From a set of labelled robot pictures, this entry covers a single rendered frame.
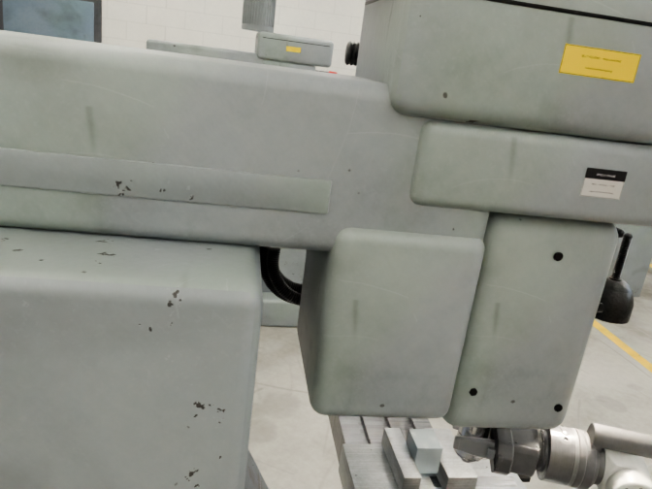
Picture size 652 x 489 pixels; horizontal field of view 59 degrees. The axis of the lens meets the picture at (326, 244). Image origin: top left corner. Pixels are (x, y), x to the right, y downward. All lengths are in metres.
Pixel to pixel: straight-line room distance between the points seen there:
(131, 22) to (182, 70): 6.73
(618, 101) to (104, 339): 0.59
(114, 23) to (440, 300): 6.86
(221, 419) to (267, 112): 0.32
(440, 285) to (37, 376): 0.44
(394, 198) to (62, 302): 0.36
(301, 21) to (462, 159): 6.65
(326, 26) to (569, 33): 6.66
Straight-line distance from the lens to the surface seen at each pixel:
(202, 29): 7.25
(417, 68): 0.63
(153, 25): 7.31
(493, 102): 0.66
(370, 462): 1.22
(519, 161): 0.69
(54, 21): 7.48
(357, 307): 0.69
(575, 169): 0.73
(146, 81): 0.63
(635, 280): 5.90
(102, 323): 0.58
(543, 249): 0.76
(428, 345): 0.74
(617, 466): 1.00
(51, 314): 0.58
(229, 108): 0.63
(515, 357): 0.82
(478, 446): 0.97
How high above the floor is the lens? 1.78
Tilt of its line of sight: 18 degrees down
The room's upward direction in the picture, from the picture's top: 8 degrees clockwise
